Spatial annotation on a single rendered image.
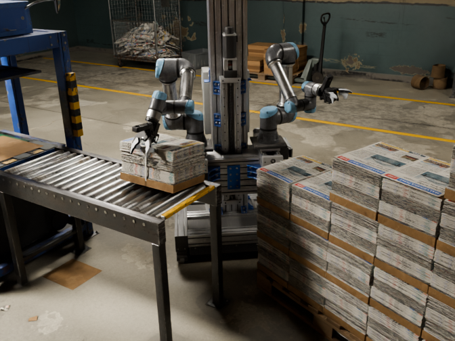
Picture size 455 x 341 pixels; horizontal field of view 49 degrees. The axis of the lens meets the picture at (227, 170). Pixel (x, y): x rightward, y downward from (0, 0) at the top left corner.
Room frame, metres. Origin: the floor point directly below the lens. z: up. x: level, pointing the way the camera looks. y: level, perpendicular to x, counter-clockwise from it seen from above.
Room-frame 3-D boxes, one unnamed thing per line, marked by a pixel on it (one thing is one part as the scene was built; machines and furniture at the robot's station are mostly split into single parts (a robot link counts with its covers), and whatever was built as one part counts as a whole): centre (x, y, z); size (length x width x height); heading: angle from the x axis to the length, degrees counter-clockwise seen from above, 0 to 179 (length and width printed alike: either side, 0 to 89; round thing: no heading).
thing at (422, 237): (2.04, -0.91, 0.86); 0.38 x 0.29 x 0.04; 127
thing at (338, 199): (2.28, -0.74, 0.86); 0.38 x 0.29 x 0.04; 126
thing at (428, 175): (2.04, -0.91, 1.06); 0.37 x 0.28 x 0.01; 127
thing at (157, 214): (2.41, 0.26, 0.77); 0.47 x 0.05 x 0.05; 147
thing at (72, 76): (3.45, 1.06, 1.05); 0.05 x 0.05 x 0.45; 57
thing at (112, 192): (2.62, 0.59, 0.77); 0.47 x 0.05 x 0.05; 147
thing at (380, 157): (2.27, -0.74, 1.06); 0.37 x 0.29 x 0.01; 126
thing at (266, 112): (3.27, -0.29, 0.98); 0.13 x 0.12 x 0.14; 121
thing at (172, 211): (2.36, 0.20, 0.81); 0.43 x 0.03 x 0.02; 147
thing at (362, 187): (2.28, -0.74, 0.95); 0.38 x 0.29 x 0.23; 126
